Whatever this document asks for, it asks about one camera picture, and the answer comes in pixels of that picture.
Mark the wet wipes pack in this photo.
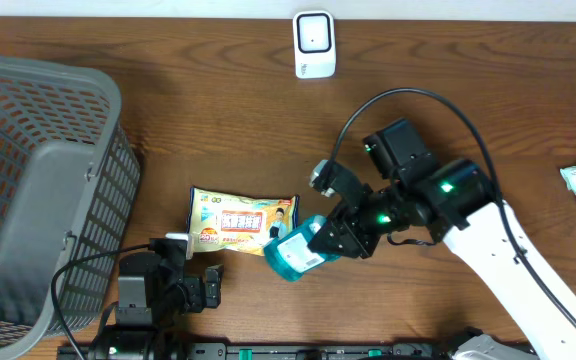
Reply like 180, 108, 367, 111
188, 187, 300, 256

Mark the grey plastic basket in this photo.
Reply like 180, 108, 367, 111
0, 56, 140, 359

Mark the teal mouthwash bottle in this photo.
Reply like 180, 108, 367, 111
263, 215, 339, 282

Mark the white barcode scanner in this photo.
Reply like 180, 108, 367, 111
292, 10, 337, 79

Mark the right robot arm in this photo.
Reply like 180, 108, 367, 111
308, 119, 576, 359

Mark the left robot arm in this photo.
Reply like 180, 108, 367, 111
86, 252, 224, 360

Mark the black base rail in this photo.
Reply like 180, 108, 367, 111
56, 341, 534, 360

